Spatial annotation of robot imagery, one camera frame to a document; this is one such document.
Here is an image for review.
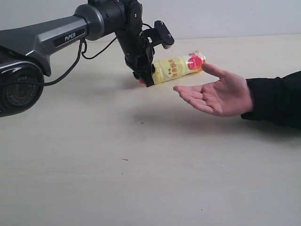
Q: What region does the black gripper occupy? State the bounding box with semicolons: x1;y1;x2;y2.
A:
125;32;155;87

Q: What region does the yellow juice bottle red cap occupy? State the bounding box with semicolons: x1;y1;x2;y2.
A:
139;50;206;87

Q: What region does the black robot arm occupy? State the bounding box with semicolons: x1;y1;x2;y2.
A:
0;0;174;117

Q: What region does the black sleeved forearm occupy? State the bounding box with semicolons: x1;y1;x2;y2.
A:
241;71;301;129

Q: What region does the person's open bare hand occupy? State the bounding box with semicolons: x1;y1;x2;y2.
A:
173;63;253;117

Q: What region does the thin black camera cable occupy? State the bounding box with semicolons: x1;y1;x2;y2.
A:
42;22;156;87

